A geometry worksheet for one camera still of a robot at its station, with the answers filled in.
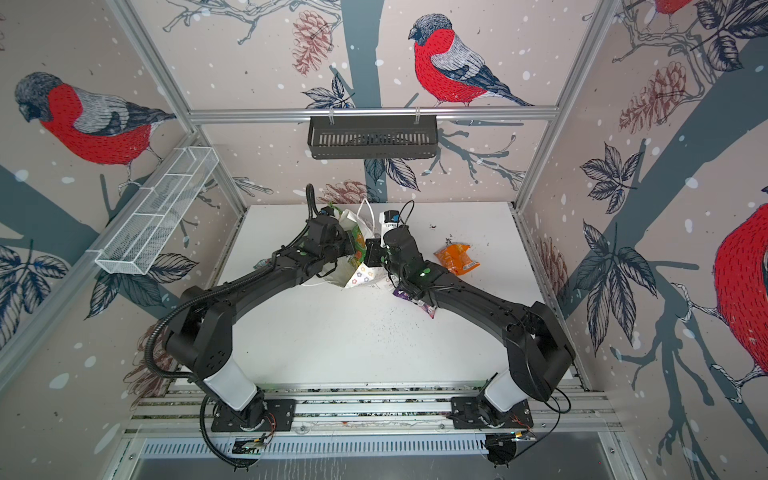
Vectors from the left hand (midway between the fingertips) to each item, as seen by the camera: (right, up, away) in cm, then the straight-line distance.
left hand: (356, 236), depth 88 cm
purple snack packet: (+23, -23, +2) cm, 33 cm away
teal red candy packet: (-34, -9, +14) cm, 38 cm away
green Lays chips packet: (-13, +12, +34) cm, 38 cm away
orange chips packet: (+32, -7, +10) cm, 35 cm away
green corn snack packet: (+1, -3, -1) cm, 3 cm away
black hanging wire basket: (+4, +36, +18) cm, 40 cm away
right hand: (+3, -2, -8) cm, 9 cm away
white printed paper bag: (-1, -9, -12) cm, 15 cm away
